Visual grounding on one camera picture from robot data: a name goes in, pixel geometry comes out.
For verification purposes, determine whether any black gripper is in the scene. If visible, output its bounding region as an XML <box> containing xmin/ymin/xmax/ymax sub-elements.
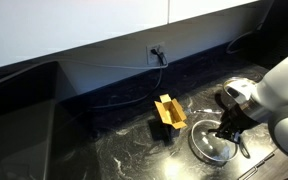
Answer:
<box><xmin>207</xmin><ymin>103</ymin><xmax>260</xmax><ymax>145</ymax></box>

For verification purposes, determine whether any white cable along wall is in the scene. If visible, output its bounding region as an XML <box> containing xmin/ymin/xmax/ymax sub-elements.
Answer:
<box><xmin>55</xmin><ymin>58</ymin><xmax>169</xmax><ymax>71</ymax></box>

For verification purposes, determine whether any white upper cabinet wide door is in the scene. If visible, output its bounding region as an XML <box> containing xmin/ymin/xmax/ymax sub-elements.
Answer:
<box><xmin>0</xmin><ymin>0</ymin><xmax>169</xmax><ymax>72</ymax></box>

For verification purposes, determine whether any open box with yellow inside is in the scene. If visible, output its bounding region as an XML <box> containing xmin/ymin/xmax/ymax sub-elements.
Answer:
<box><xmin>153</xmin><ymin>93</ymin><xmax>188</xmax><ymax>140</ymax></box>

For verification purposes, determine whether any wooden board with metal rail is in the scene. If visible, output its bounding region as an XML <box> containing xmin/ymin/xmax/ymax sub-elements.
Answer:
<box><xmin>238</xmin><ymin>148</ymin><xmax>288</xmax><ymax>180</ymax></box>

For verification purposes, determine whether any black power plug with cable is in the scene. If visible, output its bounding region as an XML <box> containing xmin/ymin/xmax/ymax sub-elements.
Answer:
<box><xmin>89</xmin><ymin>47</ymin><xmax>168</xmax><ymax>110</ymax></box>

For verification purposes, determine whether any glass lid with black knob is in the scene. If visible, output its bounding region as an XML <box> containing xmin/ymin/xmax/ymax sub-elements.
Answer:
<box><xmin>190</xmin><ymin>119</ymin><xmax>240</xmax><ymax>163</ymax></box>

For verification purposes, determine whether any white wall power outlet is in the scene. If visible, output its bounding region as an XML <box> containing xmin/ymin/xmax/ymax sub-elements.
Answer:
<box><xmin>146</xmin><ymin>41</ymin><xmax>167</xmax><ymax>65</ymax></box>

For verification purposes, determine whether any black looped cable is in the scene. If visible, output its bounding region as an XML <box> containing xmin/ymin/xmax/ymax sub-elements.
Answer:
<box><xmin>225</xmin><ymin>22</ymin><xmax>264</xmax><ymax>56</ymax></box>

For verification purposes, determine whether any large black glossy appliance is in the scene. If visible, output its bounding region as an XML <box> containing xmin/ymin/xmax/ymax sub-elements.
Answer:
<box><xmin>0</xmin><ymin>61</ymin><xmax>97</xmax><ymax>180</ymax></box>

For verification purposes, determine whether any white upper cabinet narrow door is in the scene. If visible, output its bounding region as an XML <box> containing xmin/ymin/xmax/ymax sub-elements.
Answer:
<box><xmin>168</xmin><ymin>0</ymin><xmax>262</xmax><ymax>25</ymax></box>

